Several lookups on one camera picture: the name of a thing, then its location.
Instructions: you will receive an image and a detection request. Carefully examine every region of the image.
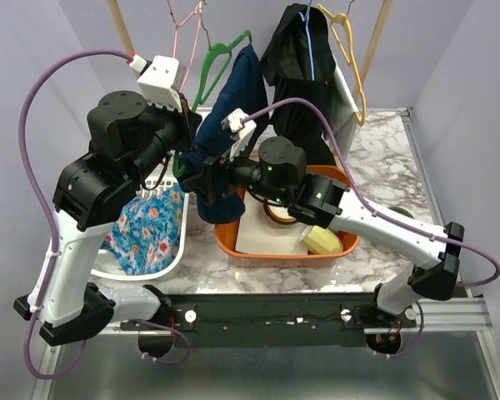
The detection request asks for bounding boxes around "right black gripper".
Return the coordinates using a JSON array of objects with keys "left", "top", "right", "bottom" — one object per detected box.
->
[{"left": 182, "top": 134, "right": 289, "bottom": 206}]

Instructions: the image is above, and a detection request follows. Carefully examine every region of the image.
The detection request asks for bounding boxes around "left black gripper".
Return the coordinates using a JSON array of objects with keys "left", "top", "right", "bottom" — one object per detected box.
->
[{"left": 125, "top": 90, "right": 202, "bottom": 185}]

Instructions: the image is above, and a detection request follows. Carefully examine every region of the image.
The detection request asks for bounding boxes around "dark blue denim skirt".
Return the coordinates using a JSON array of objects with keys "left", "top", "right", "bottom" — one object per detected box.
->
[{"left": 177, "top": 44, "right": 269, "bottom": 224}]

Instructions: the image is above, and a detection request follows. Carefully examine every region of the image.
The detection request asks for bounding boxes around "floral blue skirt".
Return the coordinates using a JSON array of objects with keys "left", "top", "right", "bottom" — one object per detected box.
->
[{"left": 101, "top": 184, "right": 184, "bottom": 276}]

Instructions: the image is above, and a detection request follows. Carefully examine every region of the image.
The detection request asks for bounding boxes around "green hanger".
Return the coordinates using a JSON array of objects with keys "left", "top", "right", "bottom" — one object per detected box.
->
[{"left": 172, "top": 29, "right": 254, "bottom": 177}]

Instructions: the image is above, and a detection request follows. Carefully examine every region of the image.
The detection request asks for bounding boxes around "pink wire hanger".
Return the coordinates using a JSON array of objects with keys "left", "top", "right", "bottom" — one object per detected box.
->
[{"left": 167, "top": 0, "right": 208, "bottom": 89}]

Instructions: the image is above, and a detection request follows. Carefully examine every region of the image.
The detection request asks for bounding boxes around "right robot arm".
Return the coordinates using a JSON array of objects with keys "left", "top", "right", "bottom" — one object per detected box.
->
[{"left": 203, "top": 137, "right": 464, "bottom": 327}]

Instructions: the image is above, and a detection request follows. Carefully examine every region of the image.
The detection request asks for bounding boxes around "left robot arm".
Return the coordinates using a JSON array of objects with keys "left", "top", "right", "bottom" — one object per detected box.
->
[{"left": 13, "top": 91, "right": 202, "bottom": 346}]

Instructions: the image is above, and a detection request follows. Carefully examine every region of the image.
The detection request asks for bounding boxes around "light blue hanger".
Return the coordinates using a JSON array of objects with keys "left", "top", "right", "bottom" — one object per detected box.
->
[{"left": 298, "top": 0, "right": 316, "bottom": 81}]

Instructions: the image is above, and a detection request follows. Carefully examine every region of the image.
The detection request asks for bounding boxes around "yellow hanger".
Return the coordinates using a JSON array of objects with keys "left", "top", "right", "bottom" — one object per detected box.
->
[{"left": 316, "top": 4, "right": 367, "bottom": 126}]

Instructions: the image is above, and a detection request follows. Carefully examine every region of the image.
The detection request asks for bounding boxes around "white square plate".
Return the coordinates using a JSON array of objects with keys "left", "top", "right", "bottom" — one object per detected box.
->
[{"left": 235, "top": 196, "right": 308, "bottom": 256}]

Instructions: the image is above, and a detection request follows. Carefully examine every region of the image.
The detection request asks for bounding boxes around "white bowl with dark rim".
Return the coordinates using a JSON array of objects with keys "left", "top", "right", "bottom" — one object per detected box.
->
[{"left": 263, "top": 202, "right": 298, "bottom": 228}]

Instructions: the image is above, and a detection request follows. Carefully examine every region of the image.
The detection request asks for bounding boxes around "yellow cup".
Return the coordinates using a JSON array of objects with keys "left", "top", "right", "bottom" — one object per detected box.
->
[{"left": 299, "top": 226, "right": 343, "bottom": 255}]

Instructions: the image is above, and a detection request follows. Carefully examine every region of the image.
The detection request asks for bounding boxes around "grey white garment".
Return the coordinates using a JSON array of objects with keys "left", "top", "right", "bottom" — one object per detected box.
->
[{"left": 330, "top": 66, "right": 358, "bottom": 159}]

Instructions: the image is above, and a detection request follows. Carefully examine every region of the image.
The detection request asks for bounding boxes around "white laundry basket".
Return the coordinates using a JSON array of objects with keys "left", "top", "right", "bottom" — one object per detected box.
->
[{"left": 91, "top": 176, "right": 189, "bottom": 282}]

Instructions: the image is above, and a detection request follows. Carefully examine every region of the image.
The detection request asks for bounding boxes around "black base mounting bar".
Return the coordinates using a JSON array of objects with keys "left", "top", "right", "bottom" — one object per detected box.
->
[{"left": 119, "top": 291, "right": 418, "bottom": 349}]

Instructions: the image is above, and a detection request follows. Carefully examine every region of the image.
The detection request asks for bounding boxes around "black garment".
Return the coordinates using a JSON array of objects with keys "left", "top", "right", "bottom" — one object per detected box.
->
[{"left": 261, "top": 3, "right": 336, "bottom": 165}]

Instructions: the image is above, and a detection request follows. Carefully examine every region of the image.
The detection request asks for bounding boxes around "green bowl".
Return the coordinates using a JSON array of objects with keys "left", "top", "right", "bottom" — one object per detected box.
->
[{"left": 387, "top": 206, "right": 415, "bottom": 220}]

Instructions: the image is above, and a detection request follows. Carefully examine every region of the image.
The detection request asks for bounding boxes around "wooden clothes rack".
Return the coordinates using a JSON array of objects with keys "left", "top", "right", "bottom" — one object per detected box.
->
[{"left": 107, "top": 0, "right": 393, "bottom": 84}]

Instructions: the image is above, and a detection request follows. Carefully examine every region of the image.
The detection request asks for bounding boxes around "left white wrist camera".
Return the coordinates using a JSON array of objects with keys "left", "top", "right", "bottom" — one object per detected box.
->
[{"left": 128, "top": 53, "right": 186, "bottom": 113}]

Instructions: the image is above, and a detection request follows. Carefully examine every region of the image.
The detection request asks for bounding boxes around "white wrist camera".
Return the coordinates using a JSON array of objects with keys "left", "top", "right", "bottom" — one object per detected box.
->
[
  {"left": 128, "top": 53, "right": 186, "bottom": 113},
  {"left": 221, "top": 108, "right": 257, "bottom": 162}
]

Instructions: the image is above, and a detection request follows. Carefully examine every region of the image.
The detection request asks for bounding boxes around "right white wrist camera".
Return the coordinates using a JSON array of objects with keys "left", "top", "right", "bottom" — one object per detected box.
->
[{"left": 221, "top": 108, "right": 257, "bottom": 162}]

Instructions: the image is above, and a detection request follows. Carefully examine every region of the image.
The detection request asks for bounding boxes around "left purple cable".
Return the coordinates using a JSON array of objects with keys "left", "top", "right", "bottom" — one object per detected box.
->
[{"left": 18, "top": 48, "right": 193, "bottom": 380}]

